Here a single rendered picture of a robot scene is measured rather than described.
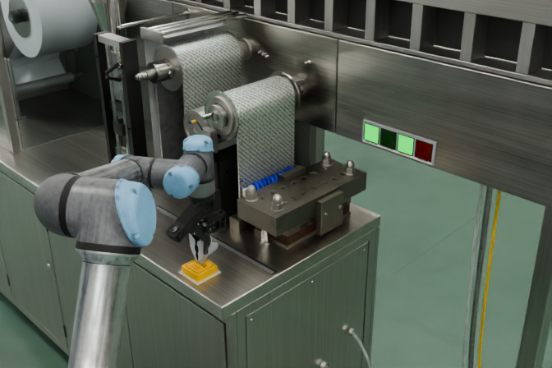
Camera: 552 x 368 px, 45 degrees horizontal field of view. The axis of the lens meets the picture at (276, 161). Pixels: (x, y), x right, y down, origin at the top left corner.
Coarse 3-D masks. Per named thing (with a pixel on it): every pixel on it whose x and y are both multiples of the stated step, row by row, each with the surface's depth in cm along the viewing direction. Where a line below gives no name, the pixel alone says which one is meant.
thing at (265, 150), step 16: (256, 128) 196; (272, 128) 201; (288, 128) 207; (240, 144) 193; (256, 144) 198; (272, 144) 203; (288, 144) 209; (240, 160) 195; (256, 160) 200; (272, 160) 205; (288, 160) 211; (240, 176) 197; (256, 176) 202
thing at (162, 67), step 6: (162, 60) 203; (168, 60) 204; (150, 66) 202; (156, 66) 200; (162, 66) 201; (168, 66) 203; (156, 72) 201; (162, 72) 201; (168, 72) 203; (156, 78) 202; (162, 78) 202; (168, 78) 205
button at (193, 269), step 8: (184, 264) 182; (192, 264) 182; (200, 264) 182; (208, 264) 182; (184, 272) 182; (192, 272) 179; (200, 272) 179; (208, 272) 180; (216, 272) 182; (200, 280) 179
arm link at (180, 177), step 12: (192, 156) 163; (156, 168) 159; (168, 168) 159; (180, 168) 156; (192, 168) 158; (204, 168) 163; (156, 180) 159; (168, 180) 156; (180, 180) 155; (192, 180) 156; (168, 192) 158; (180, 192) 157
